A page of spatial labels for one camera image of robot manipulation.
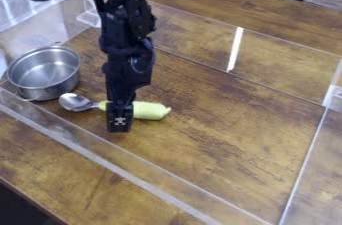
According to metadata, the small stainless steel pot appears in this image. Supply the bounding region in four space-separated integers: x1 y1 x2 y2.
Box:
6 45 81 101

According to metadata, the clear acrylic front barrier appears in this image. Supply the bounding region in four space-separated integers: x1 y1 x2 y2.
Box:
0 88 272 225

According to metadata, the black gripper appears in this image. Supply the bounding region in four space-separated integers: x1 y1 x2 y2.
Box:
98 37 157 134

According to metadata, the clear acrylic triangle bracket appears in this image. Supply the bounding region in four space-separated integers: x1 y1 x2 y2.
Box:
76 0 101 28

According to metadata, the green handled metal spoon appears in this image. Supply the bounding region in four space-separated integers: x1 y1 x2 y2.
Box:
58 93 170 120

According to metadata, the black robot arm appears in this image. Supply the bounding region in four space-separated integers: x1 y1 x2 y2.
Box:
93 0 156 133

